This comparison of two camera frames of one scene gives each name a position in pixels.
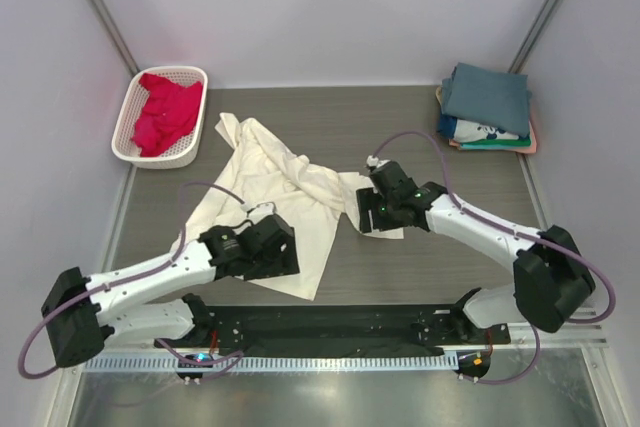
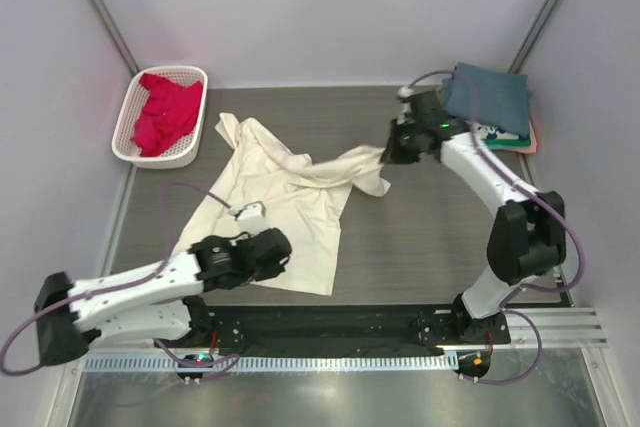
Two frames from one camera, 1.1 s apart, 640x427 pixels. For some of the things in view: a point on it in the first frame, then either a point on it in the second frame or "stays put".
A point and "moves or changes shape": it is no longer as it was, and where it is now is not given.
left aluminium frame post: x=101 y=8 stays put
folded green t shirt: x=495 y=144 stays put
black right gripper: x=367 y=200 to x=393 y=155
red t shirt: x=169 y=115 stays put
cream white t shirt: x=257 y=171 moves or changes shape
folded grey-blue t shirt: x=489 y=97 stays put
